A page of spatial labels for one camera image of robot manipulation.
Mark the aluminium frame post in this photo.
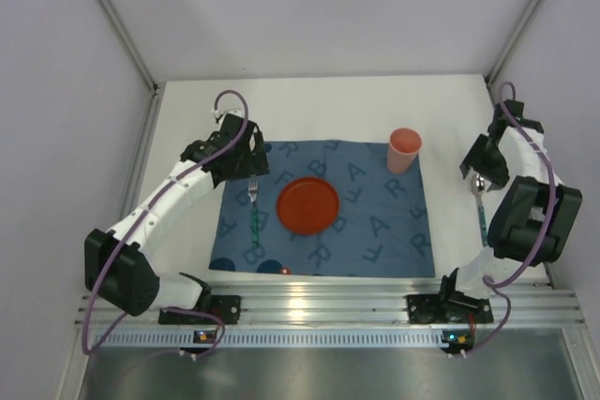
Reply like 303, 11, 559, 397
96, 0, 158, 92
484, 0, 545, 89

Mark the red plastic plate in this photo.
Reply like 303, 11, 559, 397
276, 177, 339, 236

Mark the blue letter-print cloth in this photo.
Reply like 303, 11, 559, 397
209, 141, 435, 278

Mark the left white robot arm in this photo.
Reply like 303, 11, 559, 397
84, 113, 269, 317

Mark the left aluminium frame post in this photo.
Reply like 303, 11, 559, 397
96, 0, 158, 92

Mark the aluminium mounting rail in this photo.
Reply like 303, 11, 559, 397
74, 280, 585, 326

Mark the silver metal spoon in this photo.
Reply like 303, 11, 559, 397
471, 173, 488, 246

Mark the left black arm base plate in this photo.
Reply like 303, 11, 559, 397
158, 295, 241, 325

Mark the perforated cable duct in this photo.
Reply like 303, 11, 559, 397
104, 327, 470, 348

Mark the right aluminium frame post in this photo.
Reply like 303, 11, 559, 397
484, 0, 545, 89

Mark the pink plastic cup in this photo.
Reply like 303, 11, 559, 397
386, 127, 422, 174

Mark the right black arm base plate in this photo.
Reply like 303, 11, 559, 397
406, 293, 494, 325

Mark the green-handled fork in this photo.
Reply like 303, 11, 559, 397
247, 178, 260, 248

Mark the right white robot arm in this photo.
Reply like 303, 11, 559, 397
440, 99, 582, 314

